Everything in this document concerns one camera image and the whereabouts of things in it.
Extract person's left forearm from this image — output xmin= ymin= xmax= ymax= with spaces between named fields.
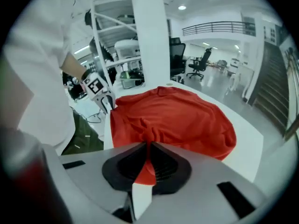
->
xmin=60 ymin=52 xmax=88 ymax=79

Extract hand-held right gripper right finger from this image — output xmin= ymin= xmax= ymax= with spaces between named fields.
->
xmin=150 ymin=141 xmax=267 ymax=219

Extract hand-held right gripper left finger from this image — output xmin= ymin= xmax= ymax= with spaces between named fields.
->
xmin=59 ymin=141 xmax=149 ymax=213

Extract white storage box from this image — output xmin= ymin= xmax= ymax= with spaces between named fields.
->
xmin=114 ymin=40 xmax=141 ymax=60

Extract black backpack with white straps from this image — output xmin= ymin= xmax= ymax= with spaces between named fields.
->
xmin=170 ymin=76 xmax=185 ymax=85

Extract black wristwatch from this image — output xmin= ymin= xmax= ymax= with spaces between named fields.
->
xmin=80 ymin=69 xmax=93 ymax=81

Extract black mezzanine railing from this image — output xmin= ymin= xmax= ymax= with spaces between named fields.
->
xmin=182 ymin=21 xmax=256 ymax=36

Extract dark wooden staircase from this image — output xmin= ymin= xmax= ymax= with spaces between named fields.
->
xmin=253 ymin=42 xmax=290 ymax=135

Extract brown wooden newel post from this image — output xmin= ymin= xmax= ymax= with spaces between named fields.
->
xmin=284 ymin=122 xmax=299 ymax=141

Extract person's green trousers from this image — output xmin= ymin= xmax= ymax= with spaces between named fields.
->
xmin=62 ymin=108 xmax=105 ymax=155

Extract wooden stair handrail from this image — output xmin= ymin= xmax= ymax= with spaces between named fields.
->
xmin=285 ymin=47 xmax=299 ymax=126

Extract black office chair with headrest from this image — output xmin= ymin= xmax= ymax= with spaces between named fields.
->
xmin=186 ymin=48 xmax=212 ymax=80

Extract white metal shelf rack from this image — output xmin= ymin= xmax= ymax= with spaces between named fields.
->
xmin=90 ymin=0 xmax=145 ymax=95

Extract white ornate dressing table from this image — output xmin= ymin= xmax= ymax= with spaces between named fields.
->
xmin=230 ymin=62 xmax=255 ymax=104

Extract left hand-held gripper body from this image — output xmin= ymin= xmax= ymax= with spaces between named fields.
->
xmin=80 ymin=74 xmax=113 ymax=102

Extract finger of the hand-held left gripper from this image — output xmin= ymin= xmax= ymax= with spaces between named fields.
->
xmin=107 ymin=91 xmax=116 ymax=111
xmin=94 ymin=96 xmax=111 ymax=114

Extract red shirt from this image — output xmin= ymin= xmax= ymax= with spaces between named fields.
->
xmin=109 ymin=86 xmax=237 ymax=185

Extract row of black hanging bags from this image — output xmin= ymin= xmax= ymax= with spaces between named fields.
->
xmin=84 ymin=9 xmax=117 ymax=84

